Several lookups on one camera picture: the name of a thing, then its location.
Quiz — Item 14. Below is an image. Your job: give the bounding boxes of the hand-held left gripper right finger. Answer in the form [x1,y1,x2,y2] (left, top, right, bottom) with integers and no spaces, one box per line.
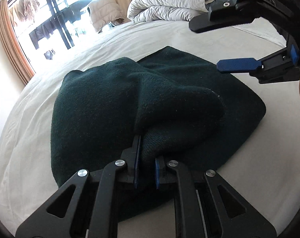
[154,157,278,238]

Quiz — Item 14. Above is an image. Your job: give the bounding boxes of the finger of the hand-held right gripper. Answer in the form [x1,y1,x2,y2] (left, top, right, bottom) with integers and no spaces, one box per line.
[189,1,258,34]
[216,47,300,85]

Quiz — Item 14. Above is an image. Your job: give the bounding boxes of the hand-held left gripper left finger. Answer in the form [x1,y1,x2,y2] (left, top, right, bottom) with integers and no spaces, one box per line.
[15,135,142,238]

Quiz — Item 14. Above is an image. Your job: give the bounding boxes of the dark green sweater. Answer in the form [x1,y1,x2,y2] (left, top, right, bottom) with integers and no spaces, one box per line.
[50,46,267,222]

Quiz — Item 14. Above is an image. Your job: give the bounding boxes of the dark hanging clothes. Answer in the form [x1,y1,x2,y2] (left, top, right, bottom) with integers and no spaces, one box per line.
[29,17,66,50]

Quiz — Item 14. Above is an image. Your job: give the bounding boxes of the brown hanging clothes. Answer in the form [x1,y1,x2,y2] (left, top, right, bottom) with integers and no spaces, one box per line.
[9,0,40,28]

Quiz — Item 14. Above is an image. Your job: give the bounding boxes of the white pillow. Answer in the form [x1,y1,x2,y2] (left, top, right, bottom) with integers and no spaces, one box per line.
[239,17,286,47]

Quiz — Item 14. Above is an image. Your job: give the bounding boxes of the folded white duvet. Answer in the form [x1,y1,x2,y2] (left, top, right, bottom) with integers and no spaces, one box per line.
[127,0,233,23]

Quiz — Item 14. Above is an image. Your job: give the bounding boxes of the bed with white sheet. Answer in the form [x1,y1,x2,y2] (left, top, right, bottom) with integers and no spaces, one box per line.
[0,17,300,238]

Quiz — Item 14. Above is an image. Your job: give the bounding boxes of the white puffer vest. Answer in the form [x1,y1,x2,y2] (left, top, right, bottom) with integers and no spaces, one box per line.
[88,0,126,33]

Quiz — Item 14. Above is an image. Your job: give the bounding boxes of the black framed balcony door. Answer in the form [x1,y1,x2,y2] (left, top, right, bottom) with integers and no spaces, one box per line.
[8,0,108,73]

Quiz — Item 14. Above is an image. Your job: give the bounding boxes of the beige curtain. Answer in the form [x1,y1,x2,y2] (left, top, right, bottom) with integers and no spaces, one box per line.
[0,0,36,86]

